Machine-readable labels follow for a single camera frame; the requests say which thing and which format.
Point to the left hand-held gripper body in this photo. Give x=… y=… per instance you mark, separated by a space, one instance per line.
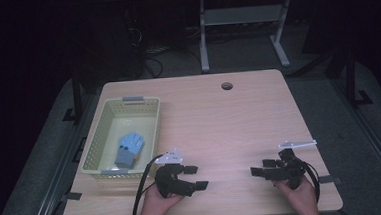
x=171 y=183

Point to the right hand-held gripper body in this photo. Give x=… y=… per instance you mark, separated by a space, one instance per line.
x=291 y=171

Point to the blue grey knit glove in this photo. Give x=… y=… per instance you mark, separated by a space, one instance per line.
x=141 y=144

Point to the blue grey dotted glove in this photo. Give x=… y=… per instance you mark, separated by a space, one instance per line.
x=126 y=153

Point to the cream plastic basket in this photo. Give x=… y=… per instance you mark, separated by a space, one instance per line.
x=110 y=135

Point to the person's left hand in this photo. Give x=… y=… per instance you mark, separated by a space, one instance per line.
x=158 y=208

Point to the person's right hand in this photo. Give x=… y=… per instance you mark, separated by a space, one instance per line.
x=304 y=199

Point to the black metal stand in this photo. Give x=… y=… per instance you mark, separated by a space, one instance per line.
x=76 y=94
x=351 y=77

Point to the metal floor rail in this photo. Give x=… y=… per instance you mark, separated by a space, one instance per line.
x=54 y=182
x=378 y=149

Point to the white metal desk frame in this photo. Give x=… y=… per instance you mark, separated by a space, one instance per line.
x=239 y=16

